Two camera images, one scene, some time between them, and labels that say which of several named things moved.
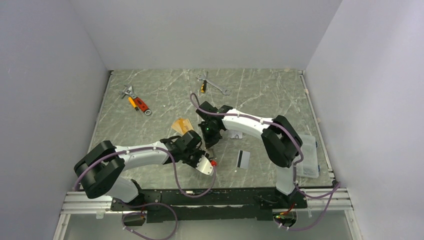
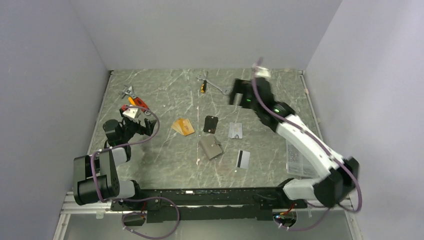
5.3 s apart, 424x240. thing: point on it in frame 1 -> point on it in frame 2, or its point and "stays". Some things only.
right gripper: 209,141 -> 240,87
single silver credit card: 243,159 stays
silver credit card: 232,133 stays
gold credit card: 182,125 stays
